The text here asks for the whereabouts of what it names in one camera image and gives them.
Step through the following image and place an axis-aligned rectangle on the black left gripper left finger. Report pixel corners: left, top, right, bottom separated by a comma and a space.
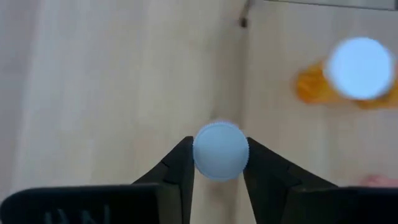
0, 136, 196, 224

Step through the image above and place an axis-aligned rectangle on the small white-capped medicine bottle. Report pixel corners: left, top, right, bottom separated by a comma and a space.
192, 120, 250, 182

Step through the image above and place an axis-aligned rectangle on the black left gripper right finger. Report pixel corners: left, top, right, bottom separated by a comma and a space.
243, 136, 398, 224

